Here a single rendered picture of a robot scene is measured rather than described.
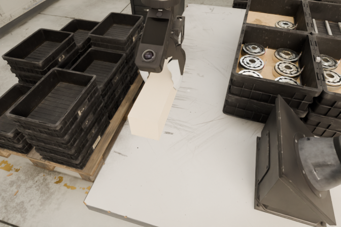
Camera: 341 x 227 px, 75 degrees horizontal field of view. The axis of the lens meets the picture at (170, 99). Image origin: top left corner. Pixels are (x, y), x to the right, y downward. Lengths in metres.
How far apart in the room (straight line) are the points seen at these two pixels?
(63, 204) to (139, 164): 0.90
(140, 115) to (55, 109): 1.02
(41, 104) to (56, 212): 0.66
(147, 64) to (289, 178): 0.44
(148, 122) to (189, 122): 0.52
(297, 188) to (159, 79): 0.43
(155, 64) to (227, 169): 0.57
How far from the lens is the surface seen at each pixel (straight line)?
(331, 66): 1.16
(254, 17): 1.49
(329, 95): 0.89
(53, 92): 1.54
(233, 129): 0.95
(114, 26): 2.11
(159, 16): 0.42
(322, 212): 0.77
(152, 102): 0.46
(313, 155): 0.72
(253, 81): 0.84
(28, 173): 1.86
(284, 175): 0.61
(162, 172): 0.82
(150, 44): 0.39
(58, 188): 1.71
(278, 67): 1.04
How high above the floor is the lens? 1.43
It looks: 46 degrees down
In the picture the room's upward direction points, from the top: straight up
